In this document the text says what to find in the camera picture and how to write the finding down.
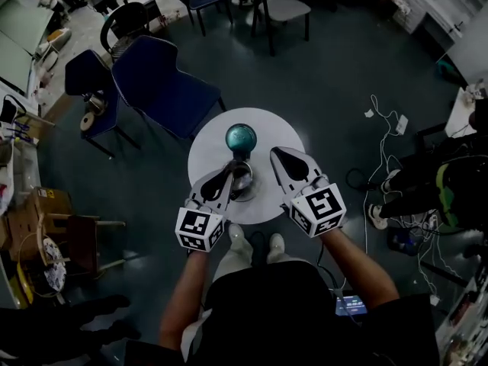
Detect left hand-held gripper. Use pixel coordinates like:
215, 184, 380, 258
175, 165, 234, 252

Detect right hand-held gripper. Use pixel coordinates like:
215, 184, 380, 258
269, 146, 347, 239

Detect person's left forearm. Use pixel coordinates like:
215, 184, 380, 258
158, 248, 215, 352

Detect person's right forearm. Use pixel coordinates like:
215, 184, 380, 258
318, 227, 400, 310

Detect person's left white shoe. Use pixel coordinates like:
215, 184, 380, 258
227, 223, 246, 243

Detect person's white shoe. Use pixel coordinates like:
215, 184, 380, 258
268, 233, 286, 253
227, 223, 246, 243

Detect person's right white shoe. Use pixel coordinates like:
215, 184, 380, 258
268, 233, 286, 253

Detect phone with lit screen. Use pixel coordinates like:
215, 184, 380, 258
335, 294, 369, 316

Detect wooden stool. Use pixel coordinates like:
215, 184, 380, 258
37, 212, 127, 280

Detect person's black clothing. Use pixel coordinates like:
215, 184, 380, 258
124, 259, 440, 366

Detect large blue chair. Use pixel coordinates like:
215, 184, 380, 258
111, 35, 227, 141

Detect round wooden disc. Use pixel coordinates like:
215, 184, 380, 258
79, 113, 98, 133

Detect metal teapot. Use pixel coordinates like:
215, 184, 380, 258
82, 91, 108, 116

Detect cardboard box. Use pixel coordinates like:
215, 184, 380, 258
5, 186, 74, 263

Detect small blue chair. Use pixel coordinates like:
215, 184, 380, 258
64, 49, 142, 159

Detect grey chair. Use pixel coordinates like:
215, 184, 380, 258
250, 0, 312, 57

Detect black round-back chair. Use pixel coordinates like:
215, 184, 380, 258
100, 2, 154, 59

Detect white cable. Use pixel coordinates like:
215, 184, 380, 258
364, 94, 405, 258

